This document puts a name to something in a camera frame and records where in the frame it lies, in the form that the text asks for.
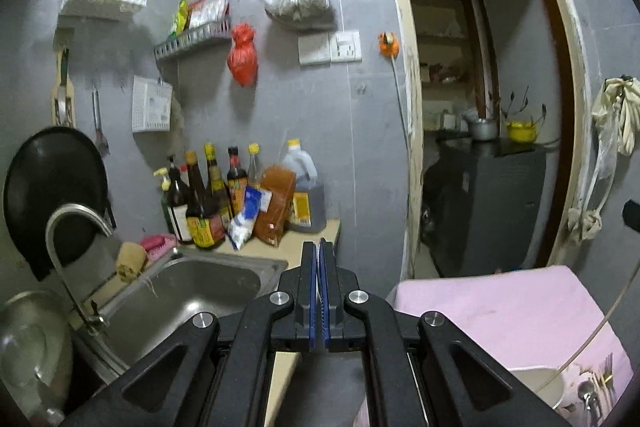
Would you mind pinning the dark soy sauce bottle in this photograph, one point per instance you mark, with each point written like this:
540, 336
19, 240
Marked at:
202, 215

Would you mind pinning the red cap sauce bottle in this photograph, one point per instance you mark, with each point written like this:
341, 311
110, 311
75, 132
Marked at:
236, 180

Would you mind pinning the orange wall hook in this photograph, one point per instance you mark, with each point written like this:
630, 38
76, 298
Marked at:
388, 44

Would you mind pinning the hanging metal utensil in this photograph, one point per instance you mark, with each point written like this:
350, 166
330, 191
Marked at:
100, 141

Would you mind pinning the yellow cap sauce bottle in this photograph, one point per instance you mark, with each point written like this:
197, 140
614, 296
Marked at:
216, 185

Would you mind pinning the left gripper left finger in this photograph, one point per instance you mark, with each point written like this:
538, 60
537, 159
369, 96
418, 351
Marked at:
212, 371

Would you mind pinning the clear yellow cap bottle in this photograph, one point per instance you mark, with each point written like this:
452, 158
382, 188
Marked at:
254, 173

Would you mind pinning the large oil jug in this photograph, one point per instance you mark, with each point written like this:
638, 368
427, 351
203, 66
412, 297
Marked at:
308, 207

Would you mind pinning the grey wall shelf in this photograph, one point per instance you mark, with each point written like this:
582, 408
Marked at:
193, 39

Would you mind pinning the cream rubber gloves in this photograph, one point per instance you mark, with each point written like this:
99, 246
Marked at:
616, 112

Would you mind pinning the steel kitchen sink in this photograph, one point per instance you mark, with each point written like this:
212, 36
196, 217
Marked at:
139, 315

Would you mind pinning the yellow bowl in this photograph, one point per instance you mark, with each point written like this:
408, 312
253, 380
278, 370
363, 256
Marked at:
522, 131

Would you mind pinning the pink cloth table cover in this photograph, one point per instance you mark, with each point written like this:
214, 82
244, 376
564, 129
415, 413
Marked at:
527, 319

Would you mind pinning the blue white packet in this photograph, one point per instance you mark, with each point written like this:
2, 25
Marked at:
256, 200

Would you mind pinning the white wall socket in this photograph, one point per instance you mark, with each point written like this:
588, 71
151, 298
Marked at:
330, 48

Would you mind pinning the chrome faucet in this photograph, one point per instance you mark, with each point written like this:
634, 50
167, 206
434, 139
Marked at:
70, 232

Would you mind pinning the large silver spoon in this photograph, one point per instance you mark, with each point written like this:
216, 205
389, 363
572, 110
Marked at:
588, 396

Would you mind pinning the tan sponge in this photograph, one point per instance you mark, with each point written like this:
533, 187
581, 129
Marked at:
130, 261

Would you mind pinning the silver fork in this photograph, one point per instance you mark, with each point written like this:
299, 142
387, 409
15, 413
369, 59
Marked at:
607, 376

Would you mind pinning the black pump bottle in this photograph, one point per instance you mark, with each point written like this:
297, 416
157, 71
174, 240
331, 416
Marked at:
177, 196

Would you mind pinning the small steel pot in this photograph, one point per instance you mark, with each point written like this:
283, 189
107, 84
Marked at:
483, 129

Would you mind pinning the red plastic bag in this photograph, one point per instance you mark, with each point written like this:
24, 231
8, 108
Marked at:
242, 60

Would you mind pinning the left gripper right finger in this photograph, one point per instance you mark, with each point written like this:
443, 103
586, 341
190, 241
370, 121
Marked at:
419, 371

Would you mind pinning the orange spice packet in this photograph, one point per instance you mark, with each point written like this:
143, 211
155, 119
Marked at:
278, 185

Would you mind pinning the wooden storage shelf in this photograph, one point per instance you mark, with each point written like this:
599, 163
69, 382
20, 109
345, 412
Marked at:
450, 61

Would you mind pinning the dark cabinet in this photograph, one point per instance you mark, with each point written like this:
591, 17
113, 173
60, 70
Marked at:
482, 201

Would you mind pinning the white paper box holder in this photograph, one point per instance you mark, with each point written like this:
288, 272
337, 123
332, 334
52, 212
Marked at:
150, 105

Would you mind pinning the hanging wooden spatula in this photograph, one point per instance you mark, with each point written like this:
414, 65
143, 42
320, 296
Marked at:
63, 92

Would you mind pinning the white utensil holder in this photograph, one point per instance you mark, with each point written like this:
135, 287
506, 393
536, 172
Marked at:
544, 381

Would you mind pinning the black wok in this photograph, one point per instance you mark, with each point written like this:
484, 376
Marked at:
54, 167

